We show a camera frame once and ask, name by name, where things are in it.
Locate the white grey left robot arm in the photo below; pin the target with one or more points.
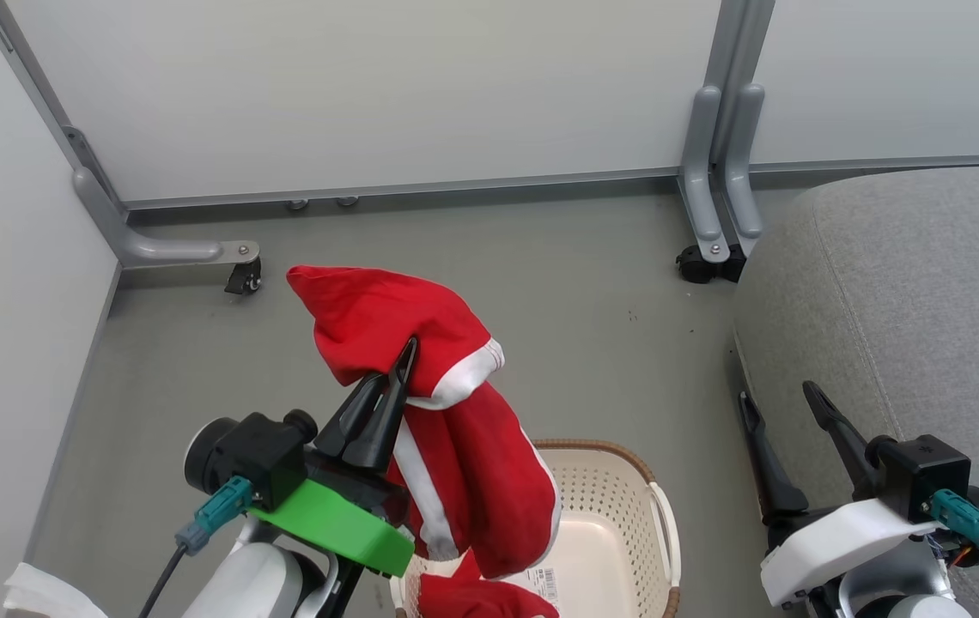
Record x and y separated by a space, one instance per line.
253 584

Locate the long grey partition foot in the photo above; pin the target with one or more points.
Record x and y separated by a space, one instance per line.
155 249

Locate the large black caster wheel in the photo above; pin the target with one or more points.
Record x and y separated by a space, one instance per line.
700 264

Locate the thin grey partition post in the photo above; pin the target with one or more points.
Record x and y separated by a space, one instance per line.
34 77

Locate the red and white garment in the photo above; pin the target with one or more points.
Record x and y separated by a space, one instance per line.
472 463

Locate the cream perforated laundry basket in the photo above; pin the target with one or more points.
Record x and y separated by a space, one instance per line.
610 524

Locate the wide grey partition post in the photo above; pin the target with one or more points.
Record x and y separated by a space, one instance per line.
738 43

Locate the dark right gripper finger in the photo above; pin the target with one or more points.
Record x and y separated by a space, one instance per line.
842 433
769 468

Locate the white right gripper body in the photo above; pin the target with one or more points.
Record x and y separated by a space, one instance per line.
833 545

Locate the small black caster wheel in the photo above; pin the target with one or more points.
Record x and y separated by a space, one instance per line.
245 277

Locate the grey fabric sofa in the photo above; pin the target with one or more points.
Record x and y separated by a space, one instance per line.
902 300

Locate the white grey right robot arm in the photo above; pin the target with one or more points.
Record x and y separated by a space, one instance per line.
893 588

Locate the white barcode label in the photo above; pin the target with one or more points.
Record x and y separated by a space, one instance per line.
545 584

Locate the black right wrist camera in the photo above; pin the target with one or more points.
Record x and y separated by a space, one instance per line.
923 476

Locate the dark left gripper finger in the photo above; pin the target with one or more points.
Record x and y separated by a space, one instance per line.
352 416
386 412

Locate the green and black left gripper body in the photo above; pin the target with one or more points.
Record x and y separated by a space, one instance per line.
335 524

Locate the white cloth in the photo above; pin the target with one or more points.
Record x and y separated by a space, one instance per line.
43 594

